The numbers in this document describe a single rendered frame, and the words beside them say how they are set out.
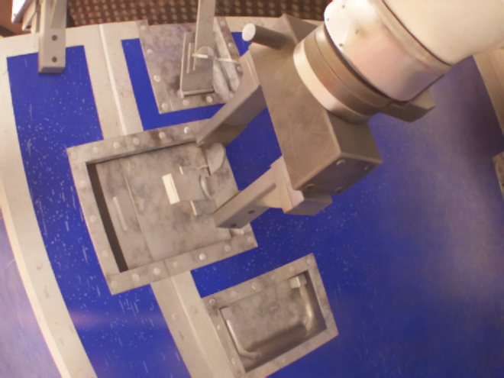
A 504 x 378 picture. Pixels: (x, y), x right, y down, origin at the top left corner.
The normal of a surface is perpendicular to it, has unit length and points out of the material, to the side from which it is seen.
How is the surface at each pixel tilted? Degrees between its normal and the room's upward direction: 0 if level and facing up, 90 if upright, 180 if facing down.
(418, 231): 90
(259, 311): 90
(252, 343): 90
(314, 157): 73
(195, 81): 121
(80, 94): 90
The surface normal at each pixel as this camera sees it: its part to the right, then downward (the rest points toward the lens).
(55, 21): 0.66, 0.23
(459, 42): -0.15, 0.94
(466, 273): 0.65, -0.28
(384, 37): -0.51, 0.43
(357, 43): -0.63, 0.25
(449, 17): -0.33, 0.70
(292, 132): -0.78, -0.09
